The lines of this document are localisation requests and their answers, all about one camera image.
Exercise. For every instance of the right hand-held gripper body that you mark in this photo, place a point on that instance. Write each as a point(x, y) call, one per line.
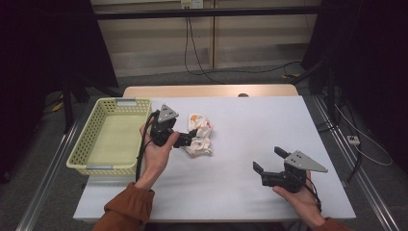
point(293, 178)

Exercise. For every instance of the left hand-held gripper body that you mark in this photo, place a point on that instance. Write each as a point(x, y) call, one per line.
point(162, 131)

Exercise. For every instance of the white cloth with colourful print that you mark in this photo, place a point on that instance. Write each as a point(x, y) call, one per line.
point(202, 128)

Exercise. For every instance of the pale yellow perforated plastic basket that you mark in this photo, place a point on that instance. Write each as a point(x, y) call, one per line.
point(112, 141)

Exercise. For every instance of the person's right hand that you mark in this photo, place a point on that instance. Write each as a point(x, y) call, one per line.
point(301, 203)

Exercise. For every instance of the person's left hand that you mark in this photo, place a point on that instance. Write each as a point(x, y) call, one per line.
point(155, 160)

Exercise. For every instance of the white table cover sheet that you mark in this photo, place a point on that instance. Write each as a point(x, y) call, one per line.
point(240, 144)

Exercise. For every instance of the white power strip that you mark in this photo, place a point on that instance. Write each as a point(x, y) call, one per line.
point(353, 140)

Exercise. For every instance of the black metal stand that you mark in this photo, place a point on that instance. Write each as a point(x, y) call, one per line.
point(67, 106)

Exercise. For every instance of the black horizontal metal bar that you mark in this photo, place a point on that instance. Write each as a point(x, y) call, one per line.
point(208, 13)

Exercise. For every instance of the black curtain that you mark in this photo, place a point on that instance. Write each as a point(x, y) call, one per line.
point(372, 48)
point(38, 48)

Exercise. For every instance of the silver metal floor rail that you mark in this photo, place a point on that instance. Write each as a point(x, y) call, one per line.
point(362, 179)
point(48, 179)

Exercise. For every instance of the white wall socket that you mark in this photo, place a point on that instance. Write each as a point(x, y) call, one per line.
point(191, 4)

